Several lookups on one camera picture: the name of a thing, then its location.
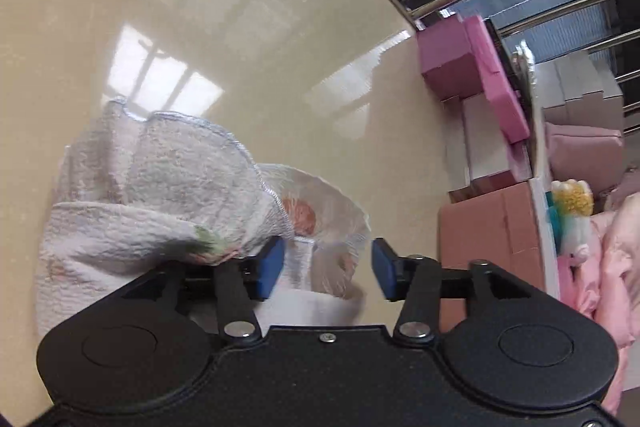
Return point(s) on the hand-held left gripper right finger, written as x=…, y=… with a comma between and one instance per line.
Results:
x=382, y=269

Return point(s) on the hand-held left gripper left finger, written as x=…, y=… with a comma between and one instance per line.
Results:
x=270, y=267

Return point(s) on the white blue-edged towel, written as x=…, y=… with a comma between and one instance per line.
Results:
x=150, y=217

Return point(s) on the brown cardboard box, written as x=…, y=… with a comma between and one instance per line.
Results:
x=495, y=237

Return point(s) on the white cardboard box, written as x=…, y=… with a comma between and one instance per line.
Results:
x=480, y=142

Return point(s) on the yellow white plush toy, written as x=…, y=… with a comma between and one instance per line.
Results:
x=575, y=217

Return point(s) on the pink cardboard box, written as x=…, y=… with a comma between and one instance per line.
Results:
x=480, y=72

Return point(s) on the pink quilted cloth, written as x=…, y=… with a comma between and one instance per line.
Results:
x=607, y=277

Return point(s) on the grey cardboard boxes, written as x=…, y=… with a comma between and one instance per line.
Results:
x=585, y=82

